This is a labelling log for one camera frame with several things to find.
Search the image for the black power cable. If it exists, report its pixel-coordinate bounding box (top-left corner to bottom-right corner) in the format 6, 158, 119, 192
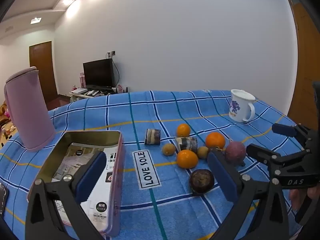
112, 57, 121, 88

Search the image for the person's right hand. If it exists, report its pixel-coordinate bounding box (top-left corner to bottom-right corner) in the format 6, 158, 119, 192
289, 186, 320, 213

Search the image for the white printed mug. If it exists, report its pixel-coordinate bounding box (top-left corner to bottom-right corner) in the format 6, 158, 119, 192
229, 89, 256, 123

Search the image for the brown leather sofa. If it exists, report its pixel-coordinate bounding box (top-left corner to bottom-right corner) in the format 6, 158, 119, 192
0, 99, 10, 130

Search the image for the white television stand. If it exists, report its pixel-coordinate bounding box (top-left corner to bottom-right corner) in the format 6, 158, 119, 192
69, 87, 118, 101

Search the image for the pink metal tin box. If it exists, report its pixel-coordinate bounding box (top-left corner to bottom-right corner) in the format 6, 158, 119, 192
27, 130, 125, 238

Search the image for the small brown longan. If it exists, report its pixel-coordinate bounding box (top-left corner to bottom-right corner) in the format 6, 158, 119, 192
161, 143, 176, 156
197, 146, 209, 159

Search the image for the black television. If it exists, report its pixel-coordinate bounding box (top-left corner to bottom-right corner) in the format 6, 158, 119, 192
83, 59, 116, 88

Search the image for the blue plaid blanket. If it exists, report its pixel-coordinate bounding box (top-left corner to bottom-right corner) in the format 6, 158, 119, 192
0, 89, 307, 240

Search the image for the dark mangosteen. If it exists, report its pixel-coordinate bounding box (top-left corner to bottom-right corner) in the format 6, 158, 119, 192
189, 169, 215, 194

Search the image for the pink electric kettle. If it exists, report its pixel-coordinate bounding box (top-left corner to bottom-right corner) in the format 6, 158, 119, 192
3, 66, 56, 152

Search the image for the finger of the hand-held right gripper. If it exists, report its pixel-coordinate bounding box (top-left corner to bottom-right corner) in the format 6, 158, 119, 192
271, 123, 315, 151
246, 143, 312, 173

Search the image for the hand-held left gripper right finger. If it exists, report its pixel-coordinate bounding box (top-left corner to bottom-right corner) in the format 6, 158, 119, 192
207, 149, 291, 240

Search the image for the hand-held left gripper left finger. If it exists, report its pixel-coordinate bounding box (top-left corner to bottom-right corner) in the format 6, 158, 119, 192
25, 151, 108, 240

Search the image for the long sugarcane piece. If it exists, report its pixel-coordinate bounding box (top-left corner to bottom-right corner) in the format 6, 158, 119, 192
175, 137, 198, 153

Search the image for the purple passion fruit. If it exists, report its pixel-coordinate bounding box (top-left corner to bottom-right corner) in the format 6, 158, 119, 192
224, 141, 247, 165

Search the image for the orange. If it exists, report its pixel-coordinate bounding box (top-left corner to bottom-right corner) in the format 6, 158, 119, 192
176, 149, 199, 169
205, 132, 226, 150
176, 123, 191, 138

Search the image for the short sugarcane piece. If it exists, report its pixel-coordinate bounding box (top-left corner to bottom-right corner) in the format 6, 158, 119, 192
145, 128, 161, 146

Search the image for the brown wooden door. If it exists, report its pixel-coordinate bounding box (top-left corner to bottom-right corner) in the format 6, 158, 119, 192
29, 41, 58, 104

